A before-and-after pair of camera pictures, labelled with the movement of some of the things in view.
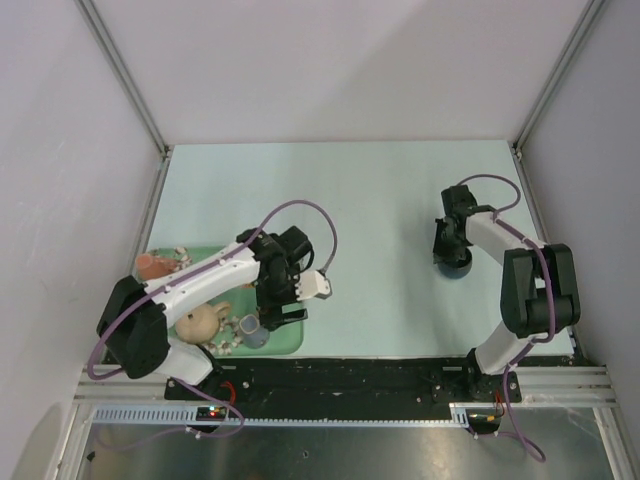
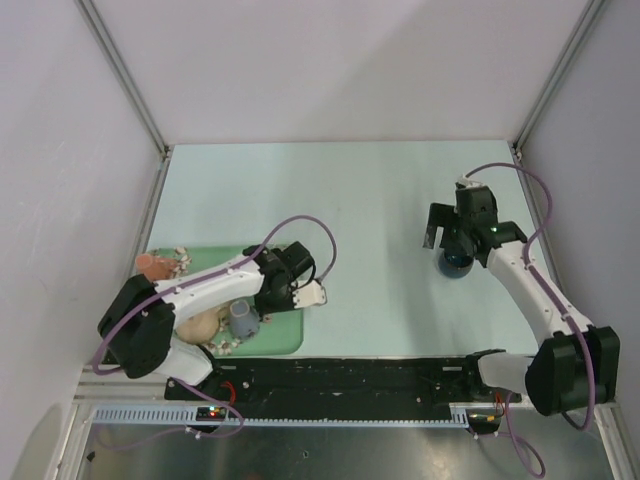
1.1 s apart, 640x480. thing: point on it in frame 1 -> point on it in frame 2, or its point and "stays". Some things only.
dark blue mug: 457,268 stays
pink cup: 150,267 stays
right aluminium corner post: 556,74 stays
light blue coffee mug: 254,335 -> 243,320
